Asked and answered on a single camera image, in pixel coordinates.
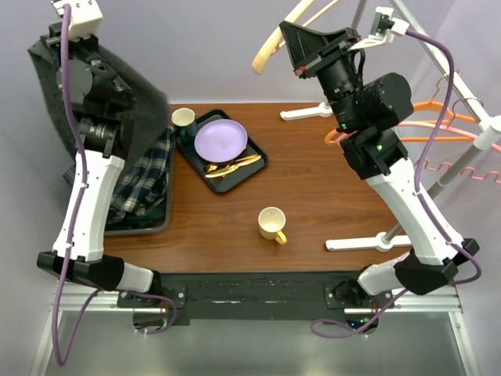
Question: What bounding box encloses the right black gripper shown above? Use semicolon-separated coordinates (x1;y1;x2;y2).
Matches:
280;21;363;132

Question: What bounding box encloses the white wooden hanger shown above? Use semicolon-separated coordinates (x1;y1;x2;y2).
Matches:
251;0;338;74

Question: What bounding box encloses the dark dotted garment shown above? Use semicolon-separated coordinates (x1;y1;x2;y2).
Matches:
27;34;168;174

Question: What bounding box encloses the navy white plaid skirt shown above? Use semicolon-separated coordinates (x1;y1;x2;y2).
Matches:
62;125;176;226

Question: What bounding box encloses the orange hanger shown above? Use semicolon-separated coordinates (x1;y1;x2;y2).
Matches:
324;99;481;146

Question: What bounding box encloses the green plaid skirt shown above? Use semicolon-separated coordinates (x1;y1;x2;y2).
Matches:
105;201;167;231

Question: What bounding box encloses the pink hanger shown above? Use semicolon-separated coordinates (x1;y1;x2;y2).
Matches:
334;119;501;183

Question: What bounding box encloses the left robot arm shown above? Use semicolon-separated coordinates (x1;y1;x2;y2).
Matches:
29;23;168;307

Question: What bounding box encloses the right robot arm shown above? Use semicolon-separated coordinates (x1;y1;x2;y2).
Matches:
279;21;479;308

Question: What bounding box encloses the dark teal cup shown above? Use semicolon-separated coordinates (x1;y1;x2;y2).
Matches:
171;107;197;140

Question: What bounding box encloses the purple plate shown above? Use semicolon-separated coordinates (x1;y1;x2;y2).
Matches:
194;119;248;163

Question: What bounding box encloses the black tray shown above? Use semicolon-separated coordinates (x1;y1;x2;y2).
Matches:
176;109;269;193

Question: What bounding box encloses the gold knife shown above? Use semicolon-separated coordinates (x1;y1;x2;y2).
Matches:
204;154;261;179

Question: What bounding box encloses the gold spoon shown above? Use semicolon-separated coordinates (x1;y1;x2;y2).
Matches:
204;156;251;175

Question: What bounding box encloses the clear plastic bin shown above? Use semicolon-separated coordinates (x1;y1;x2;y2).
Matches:
103;128;177;237

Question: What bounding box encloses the yellow mug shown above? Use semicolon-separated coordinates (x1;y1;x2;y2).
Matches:
258;207;287;245

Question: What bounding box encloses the clothes rack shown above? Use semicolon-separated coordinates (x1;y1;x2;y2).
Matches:
280;1;500;252

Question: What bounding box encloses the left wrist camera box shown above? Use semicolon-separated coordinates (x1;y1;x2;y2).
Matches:
51;0;103;40

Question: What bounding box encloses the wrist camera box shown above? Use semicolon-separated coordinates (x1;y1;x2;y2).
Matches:
350;6;409;51
51;0;103;40

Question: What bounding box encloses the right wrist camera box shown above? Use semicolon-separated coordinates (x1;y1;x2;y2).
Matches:
350;6;409;51

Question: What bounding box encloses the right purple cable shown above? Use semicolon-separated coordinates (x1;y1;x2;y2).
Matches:
311;29;483;338

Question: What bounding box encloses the purple cable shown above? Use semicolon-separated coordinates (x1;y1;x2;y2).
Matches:
52;2;178;367
311;29;483;338

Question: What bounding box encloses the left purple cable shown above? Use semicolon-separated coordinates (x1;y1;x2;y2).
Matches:
52;2;178;367

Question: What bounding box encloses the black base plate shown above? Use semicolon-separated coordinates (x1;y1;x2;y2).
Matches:
132;269;395;328

